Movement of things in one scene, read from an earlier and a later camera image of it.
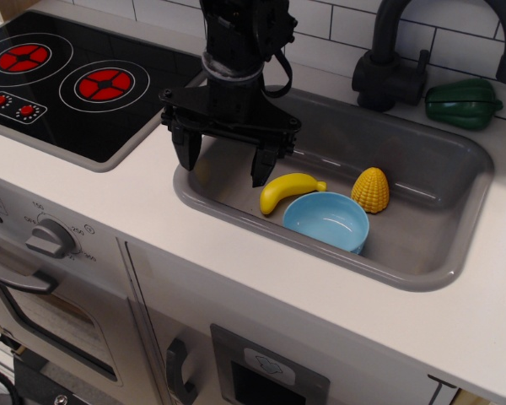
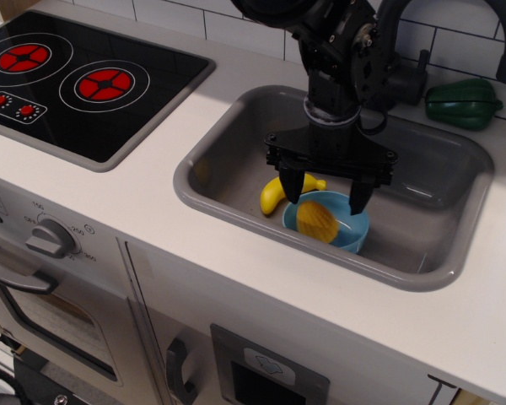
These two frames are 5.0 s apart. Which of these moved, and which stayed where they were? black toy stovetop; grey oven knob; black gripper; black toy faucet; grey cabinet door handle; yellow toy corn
Moved: yellow toy corn; black gripper
Stayed: grey cabinet door handle; black toy stovetop; black toy faucet; grey oven knob
